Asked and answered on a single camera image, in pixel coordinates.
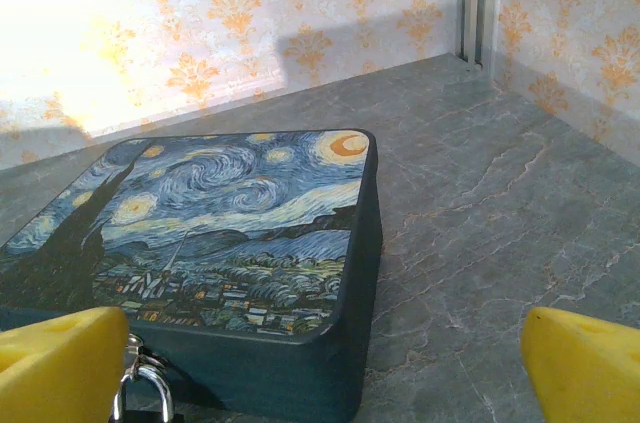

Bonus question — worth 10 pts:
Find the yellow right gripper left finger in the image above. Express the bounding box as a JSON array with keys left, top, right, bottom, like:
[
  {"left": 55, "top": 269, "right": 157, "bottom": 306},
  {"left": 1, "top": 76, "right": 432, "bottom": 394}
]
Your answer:
[{"left": 0, "top": 306, "right": 130, "bottom": 423}]

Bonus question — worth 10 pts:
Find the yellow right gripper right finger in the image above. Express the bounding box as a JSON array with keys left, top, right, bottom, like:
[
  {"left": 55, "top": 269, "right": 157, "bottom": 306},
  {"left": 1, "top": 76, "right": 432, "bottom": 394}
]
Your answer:
[{"left": 520, "top": 306, "right": 640, "bottom": 423}]

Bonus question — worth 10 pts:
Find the aluminium frame corner post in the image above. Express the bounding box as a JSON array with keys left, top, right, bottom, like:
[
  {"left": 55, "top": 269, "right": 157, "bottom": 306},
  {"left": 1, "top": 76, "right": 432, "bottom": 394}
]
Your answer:
[{"left": 455, "top": 0, "right": 502, "bottom": 80}]

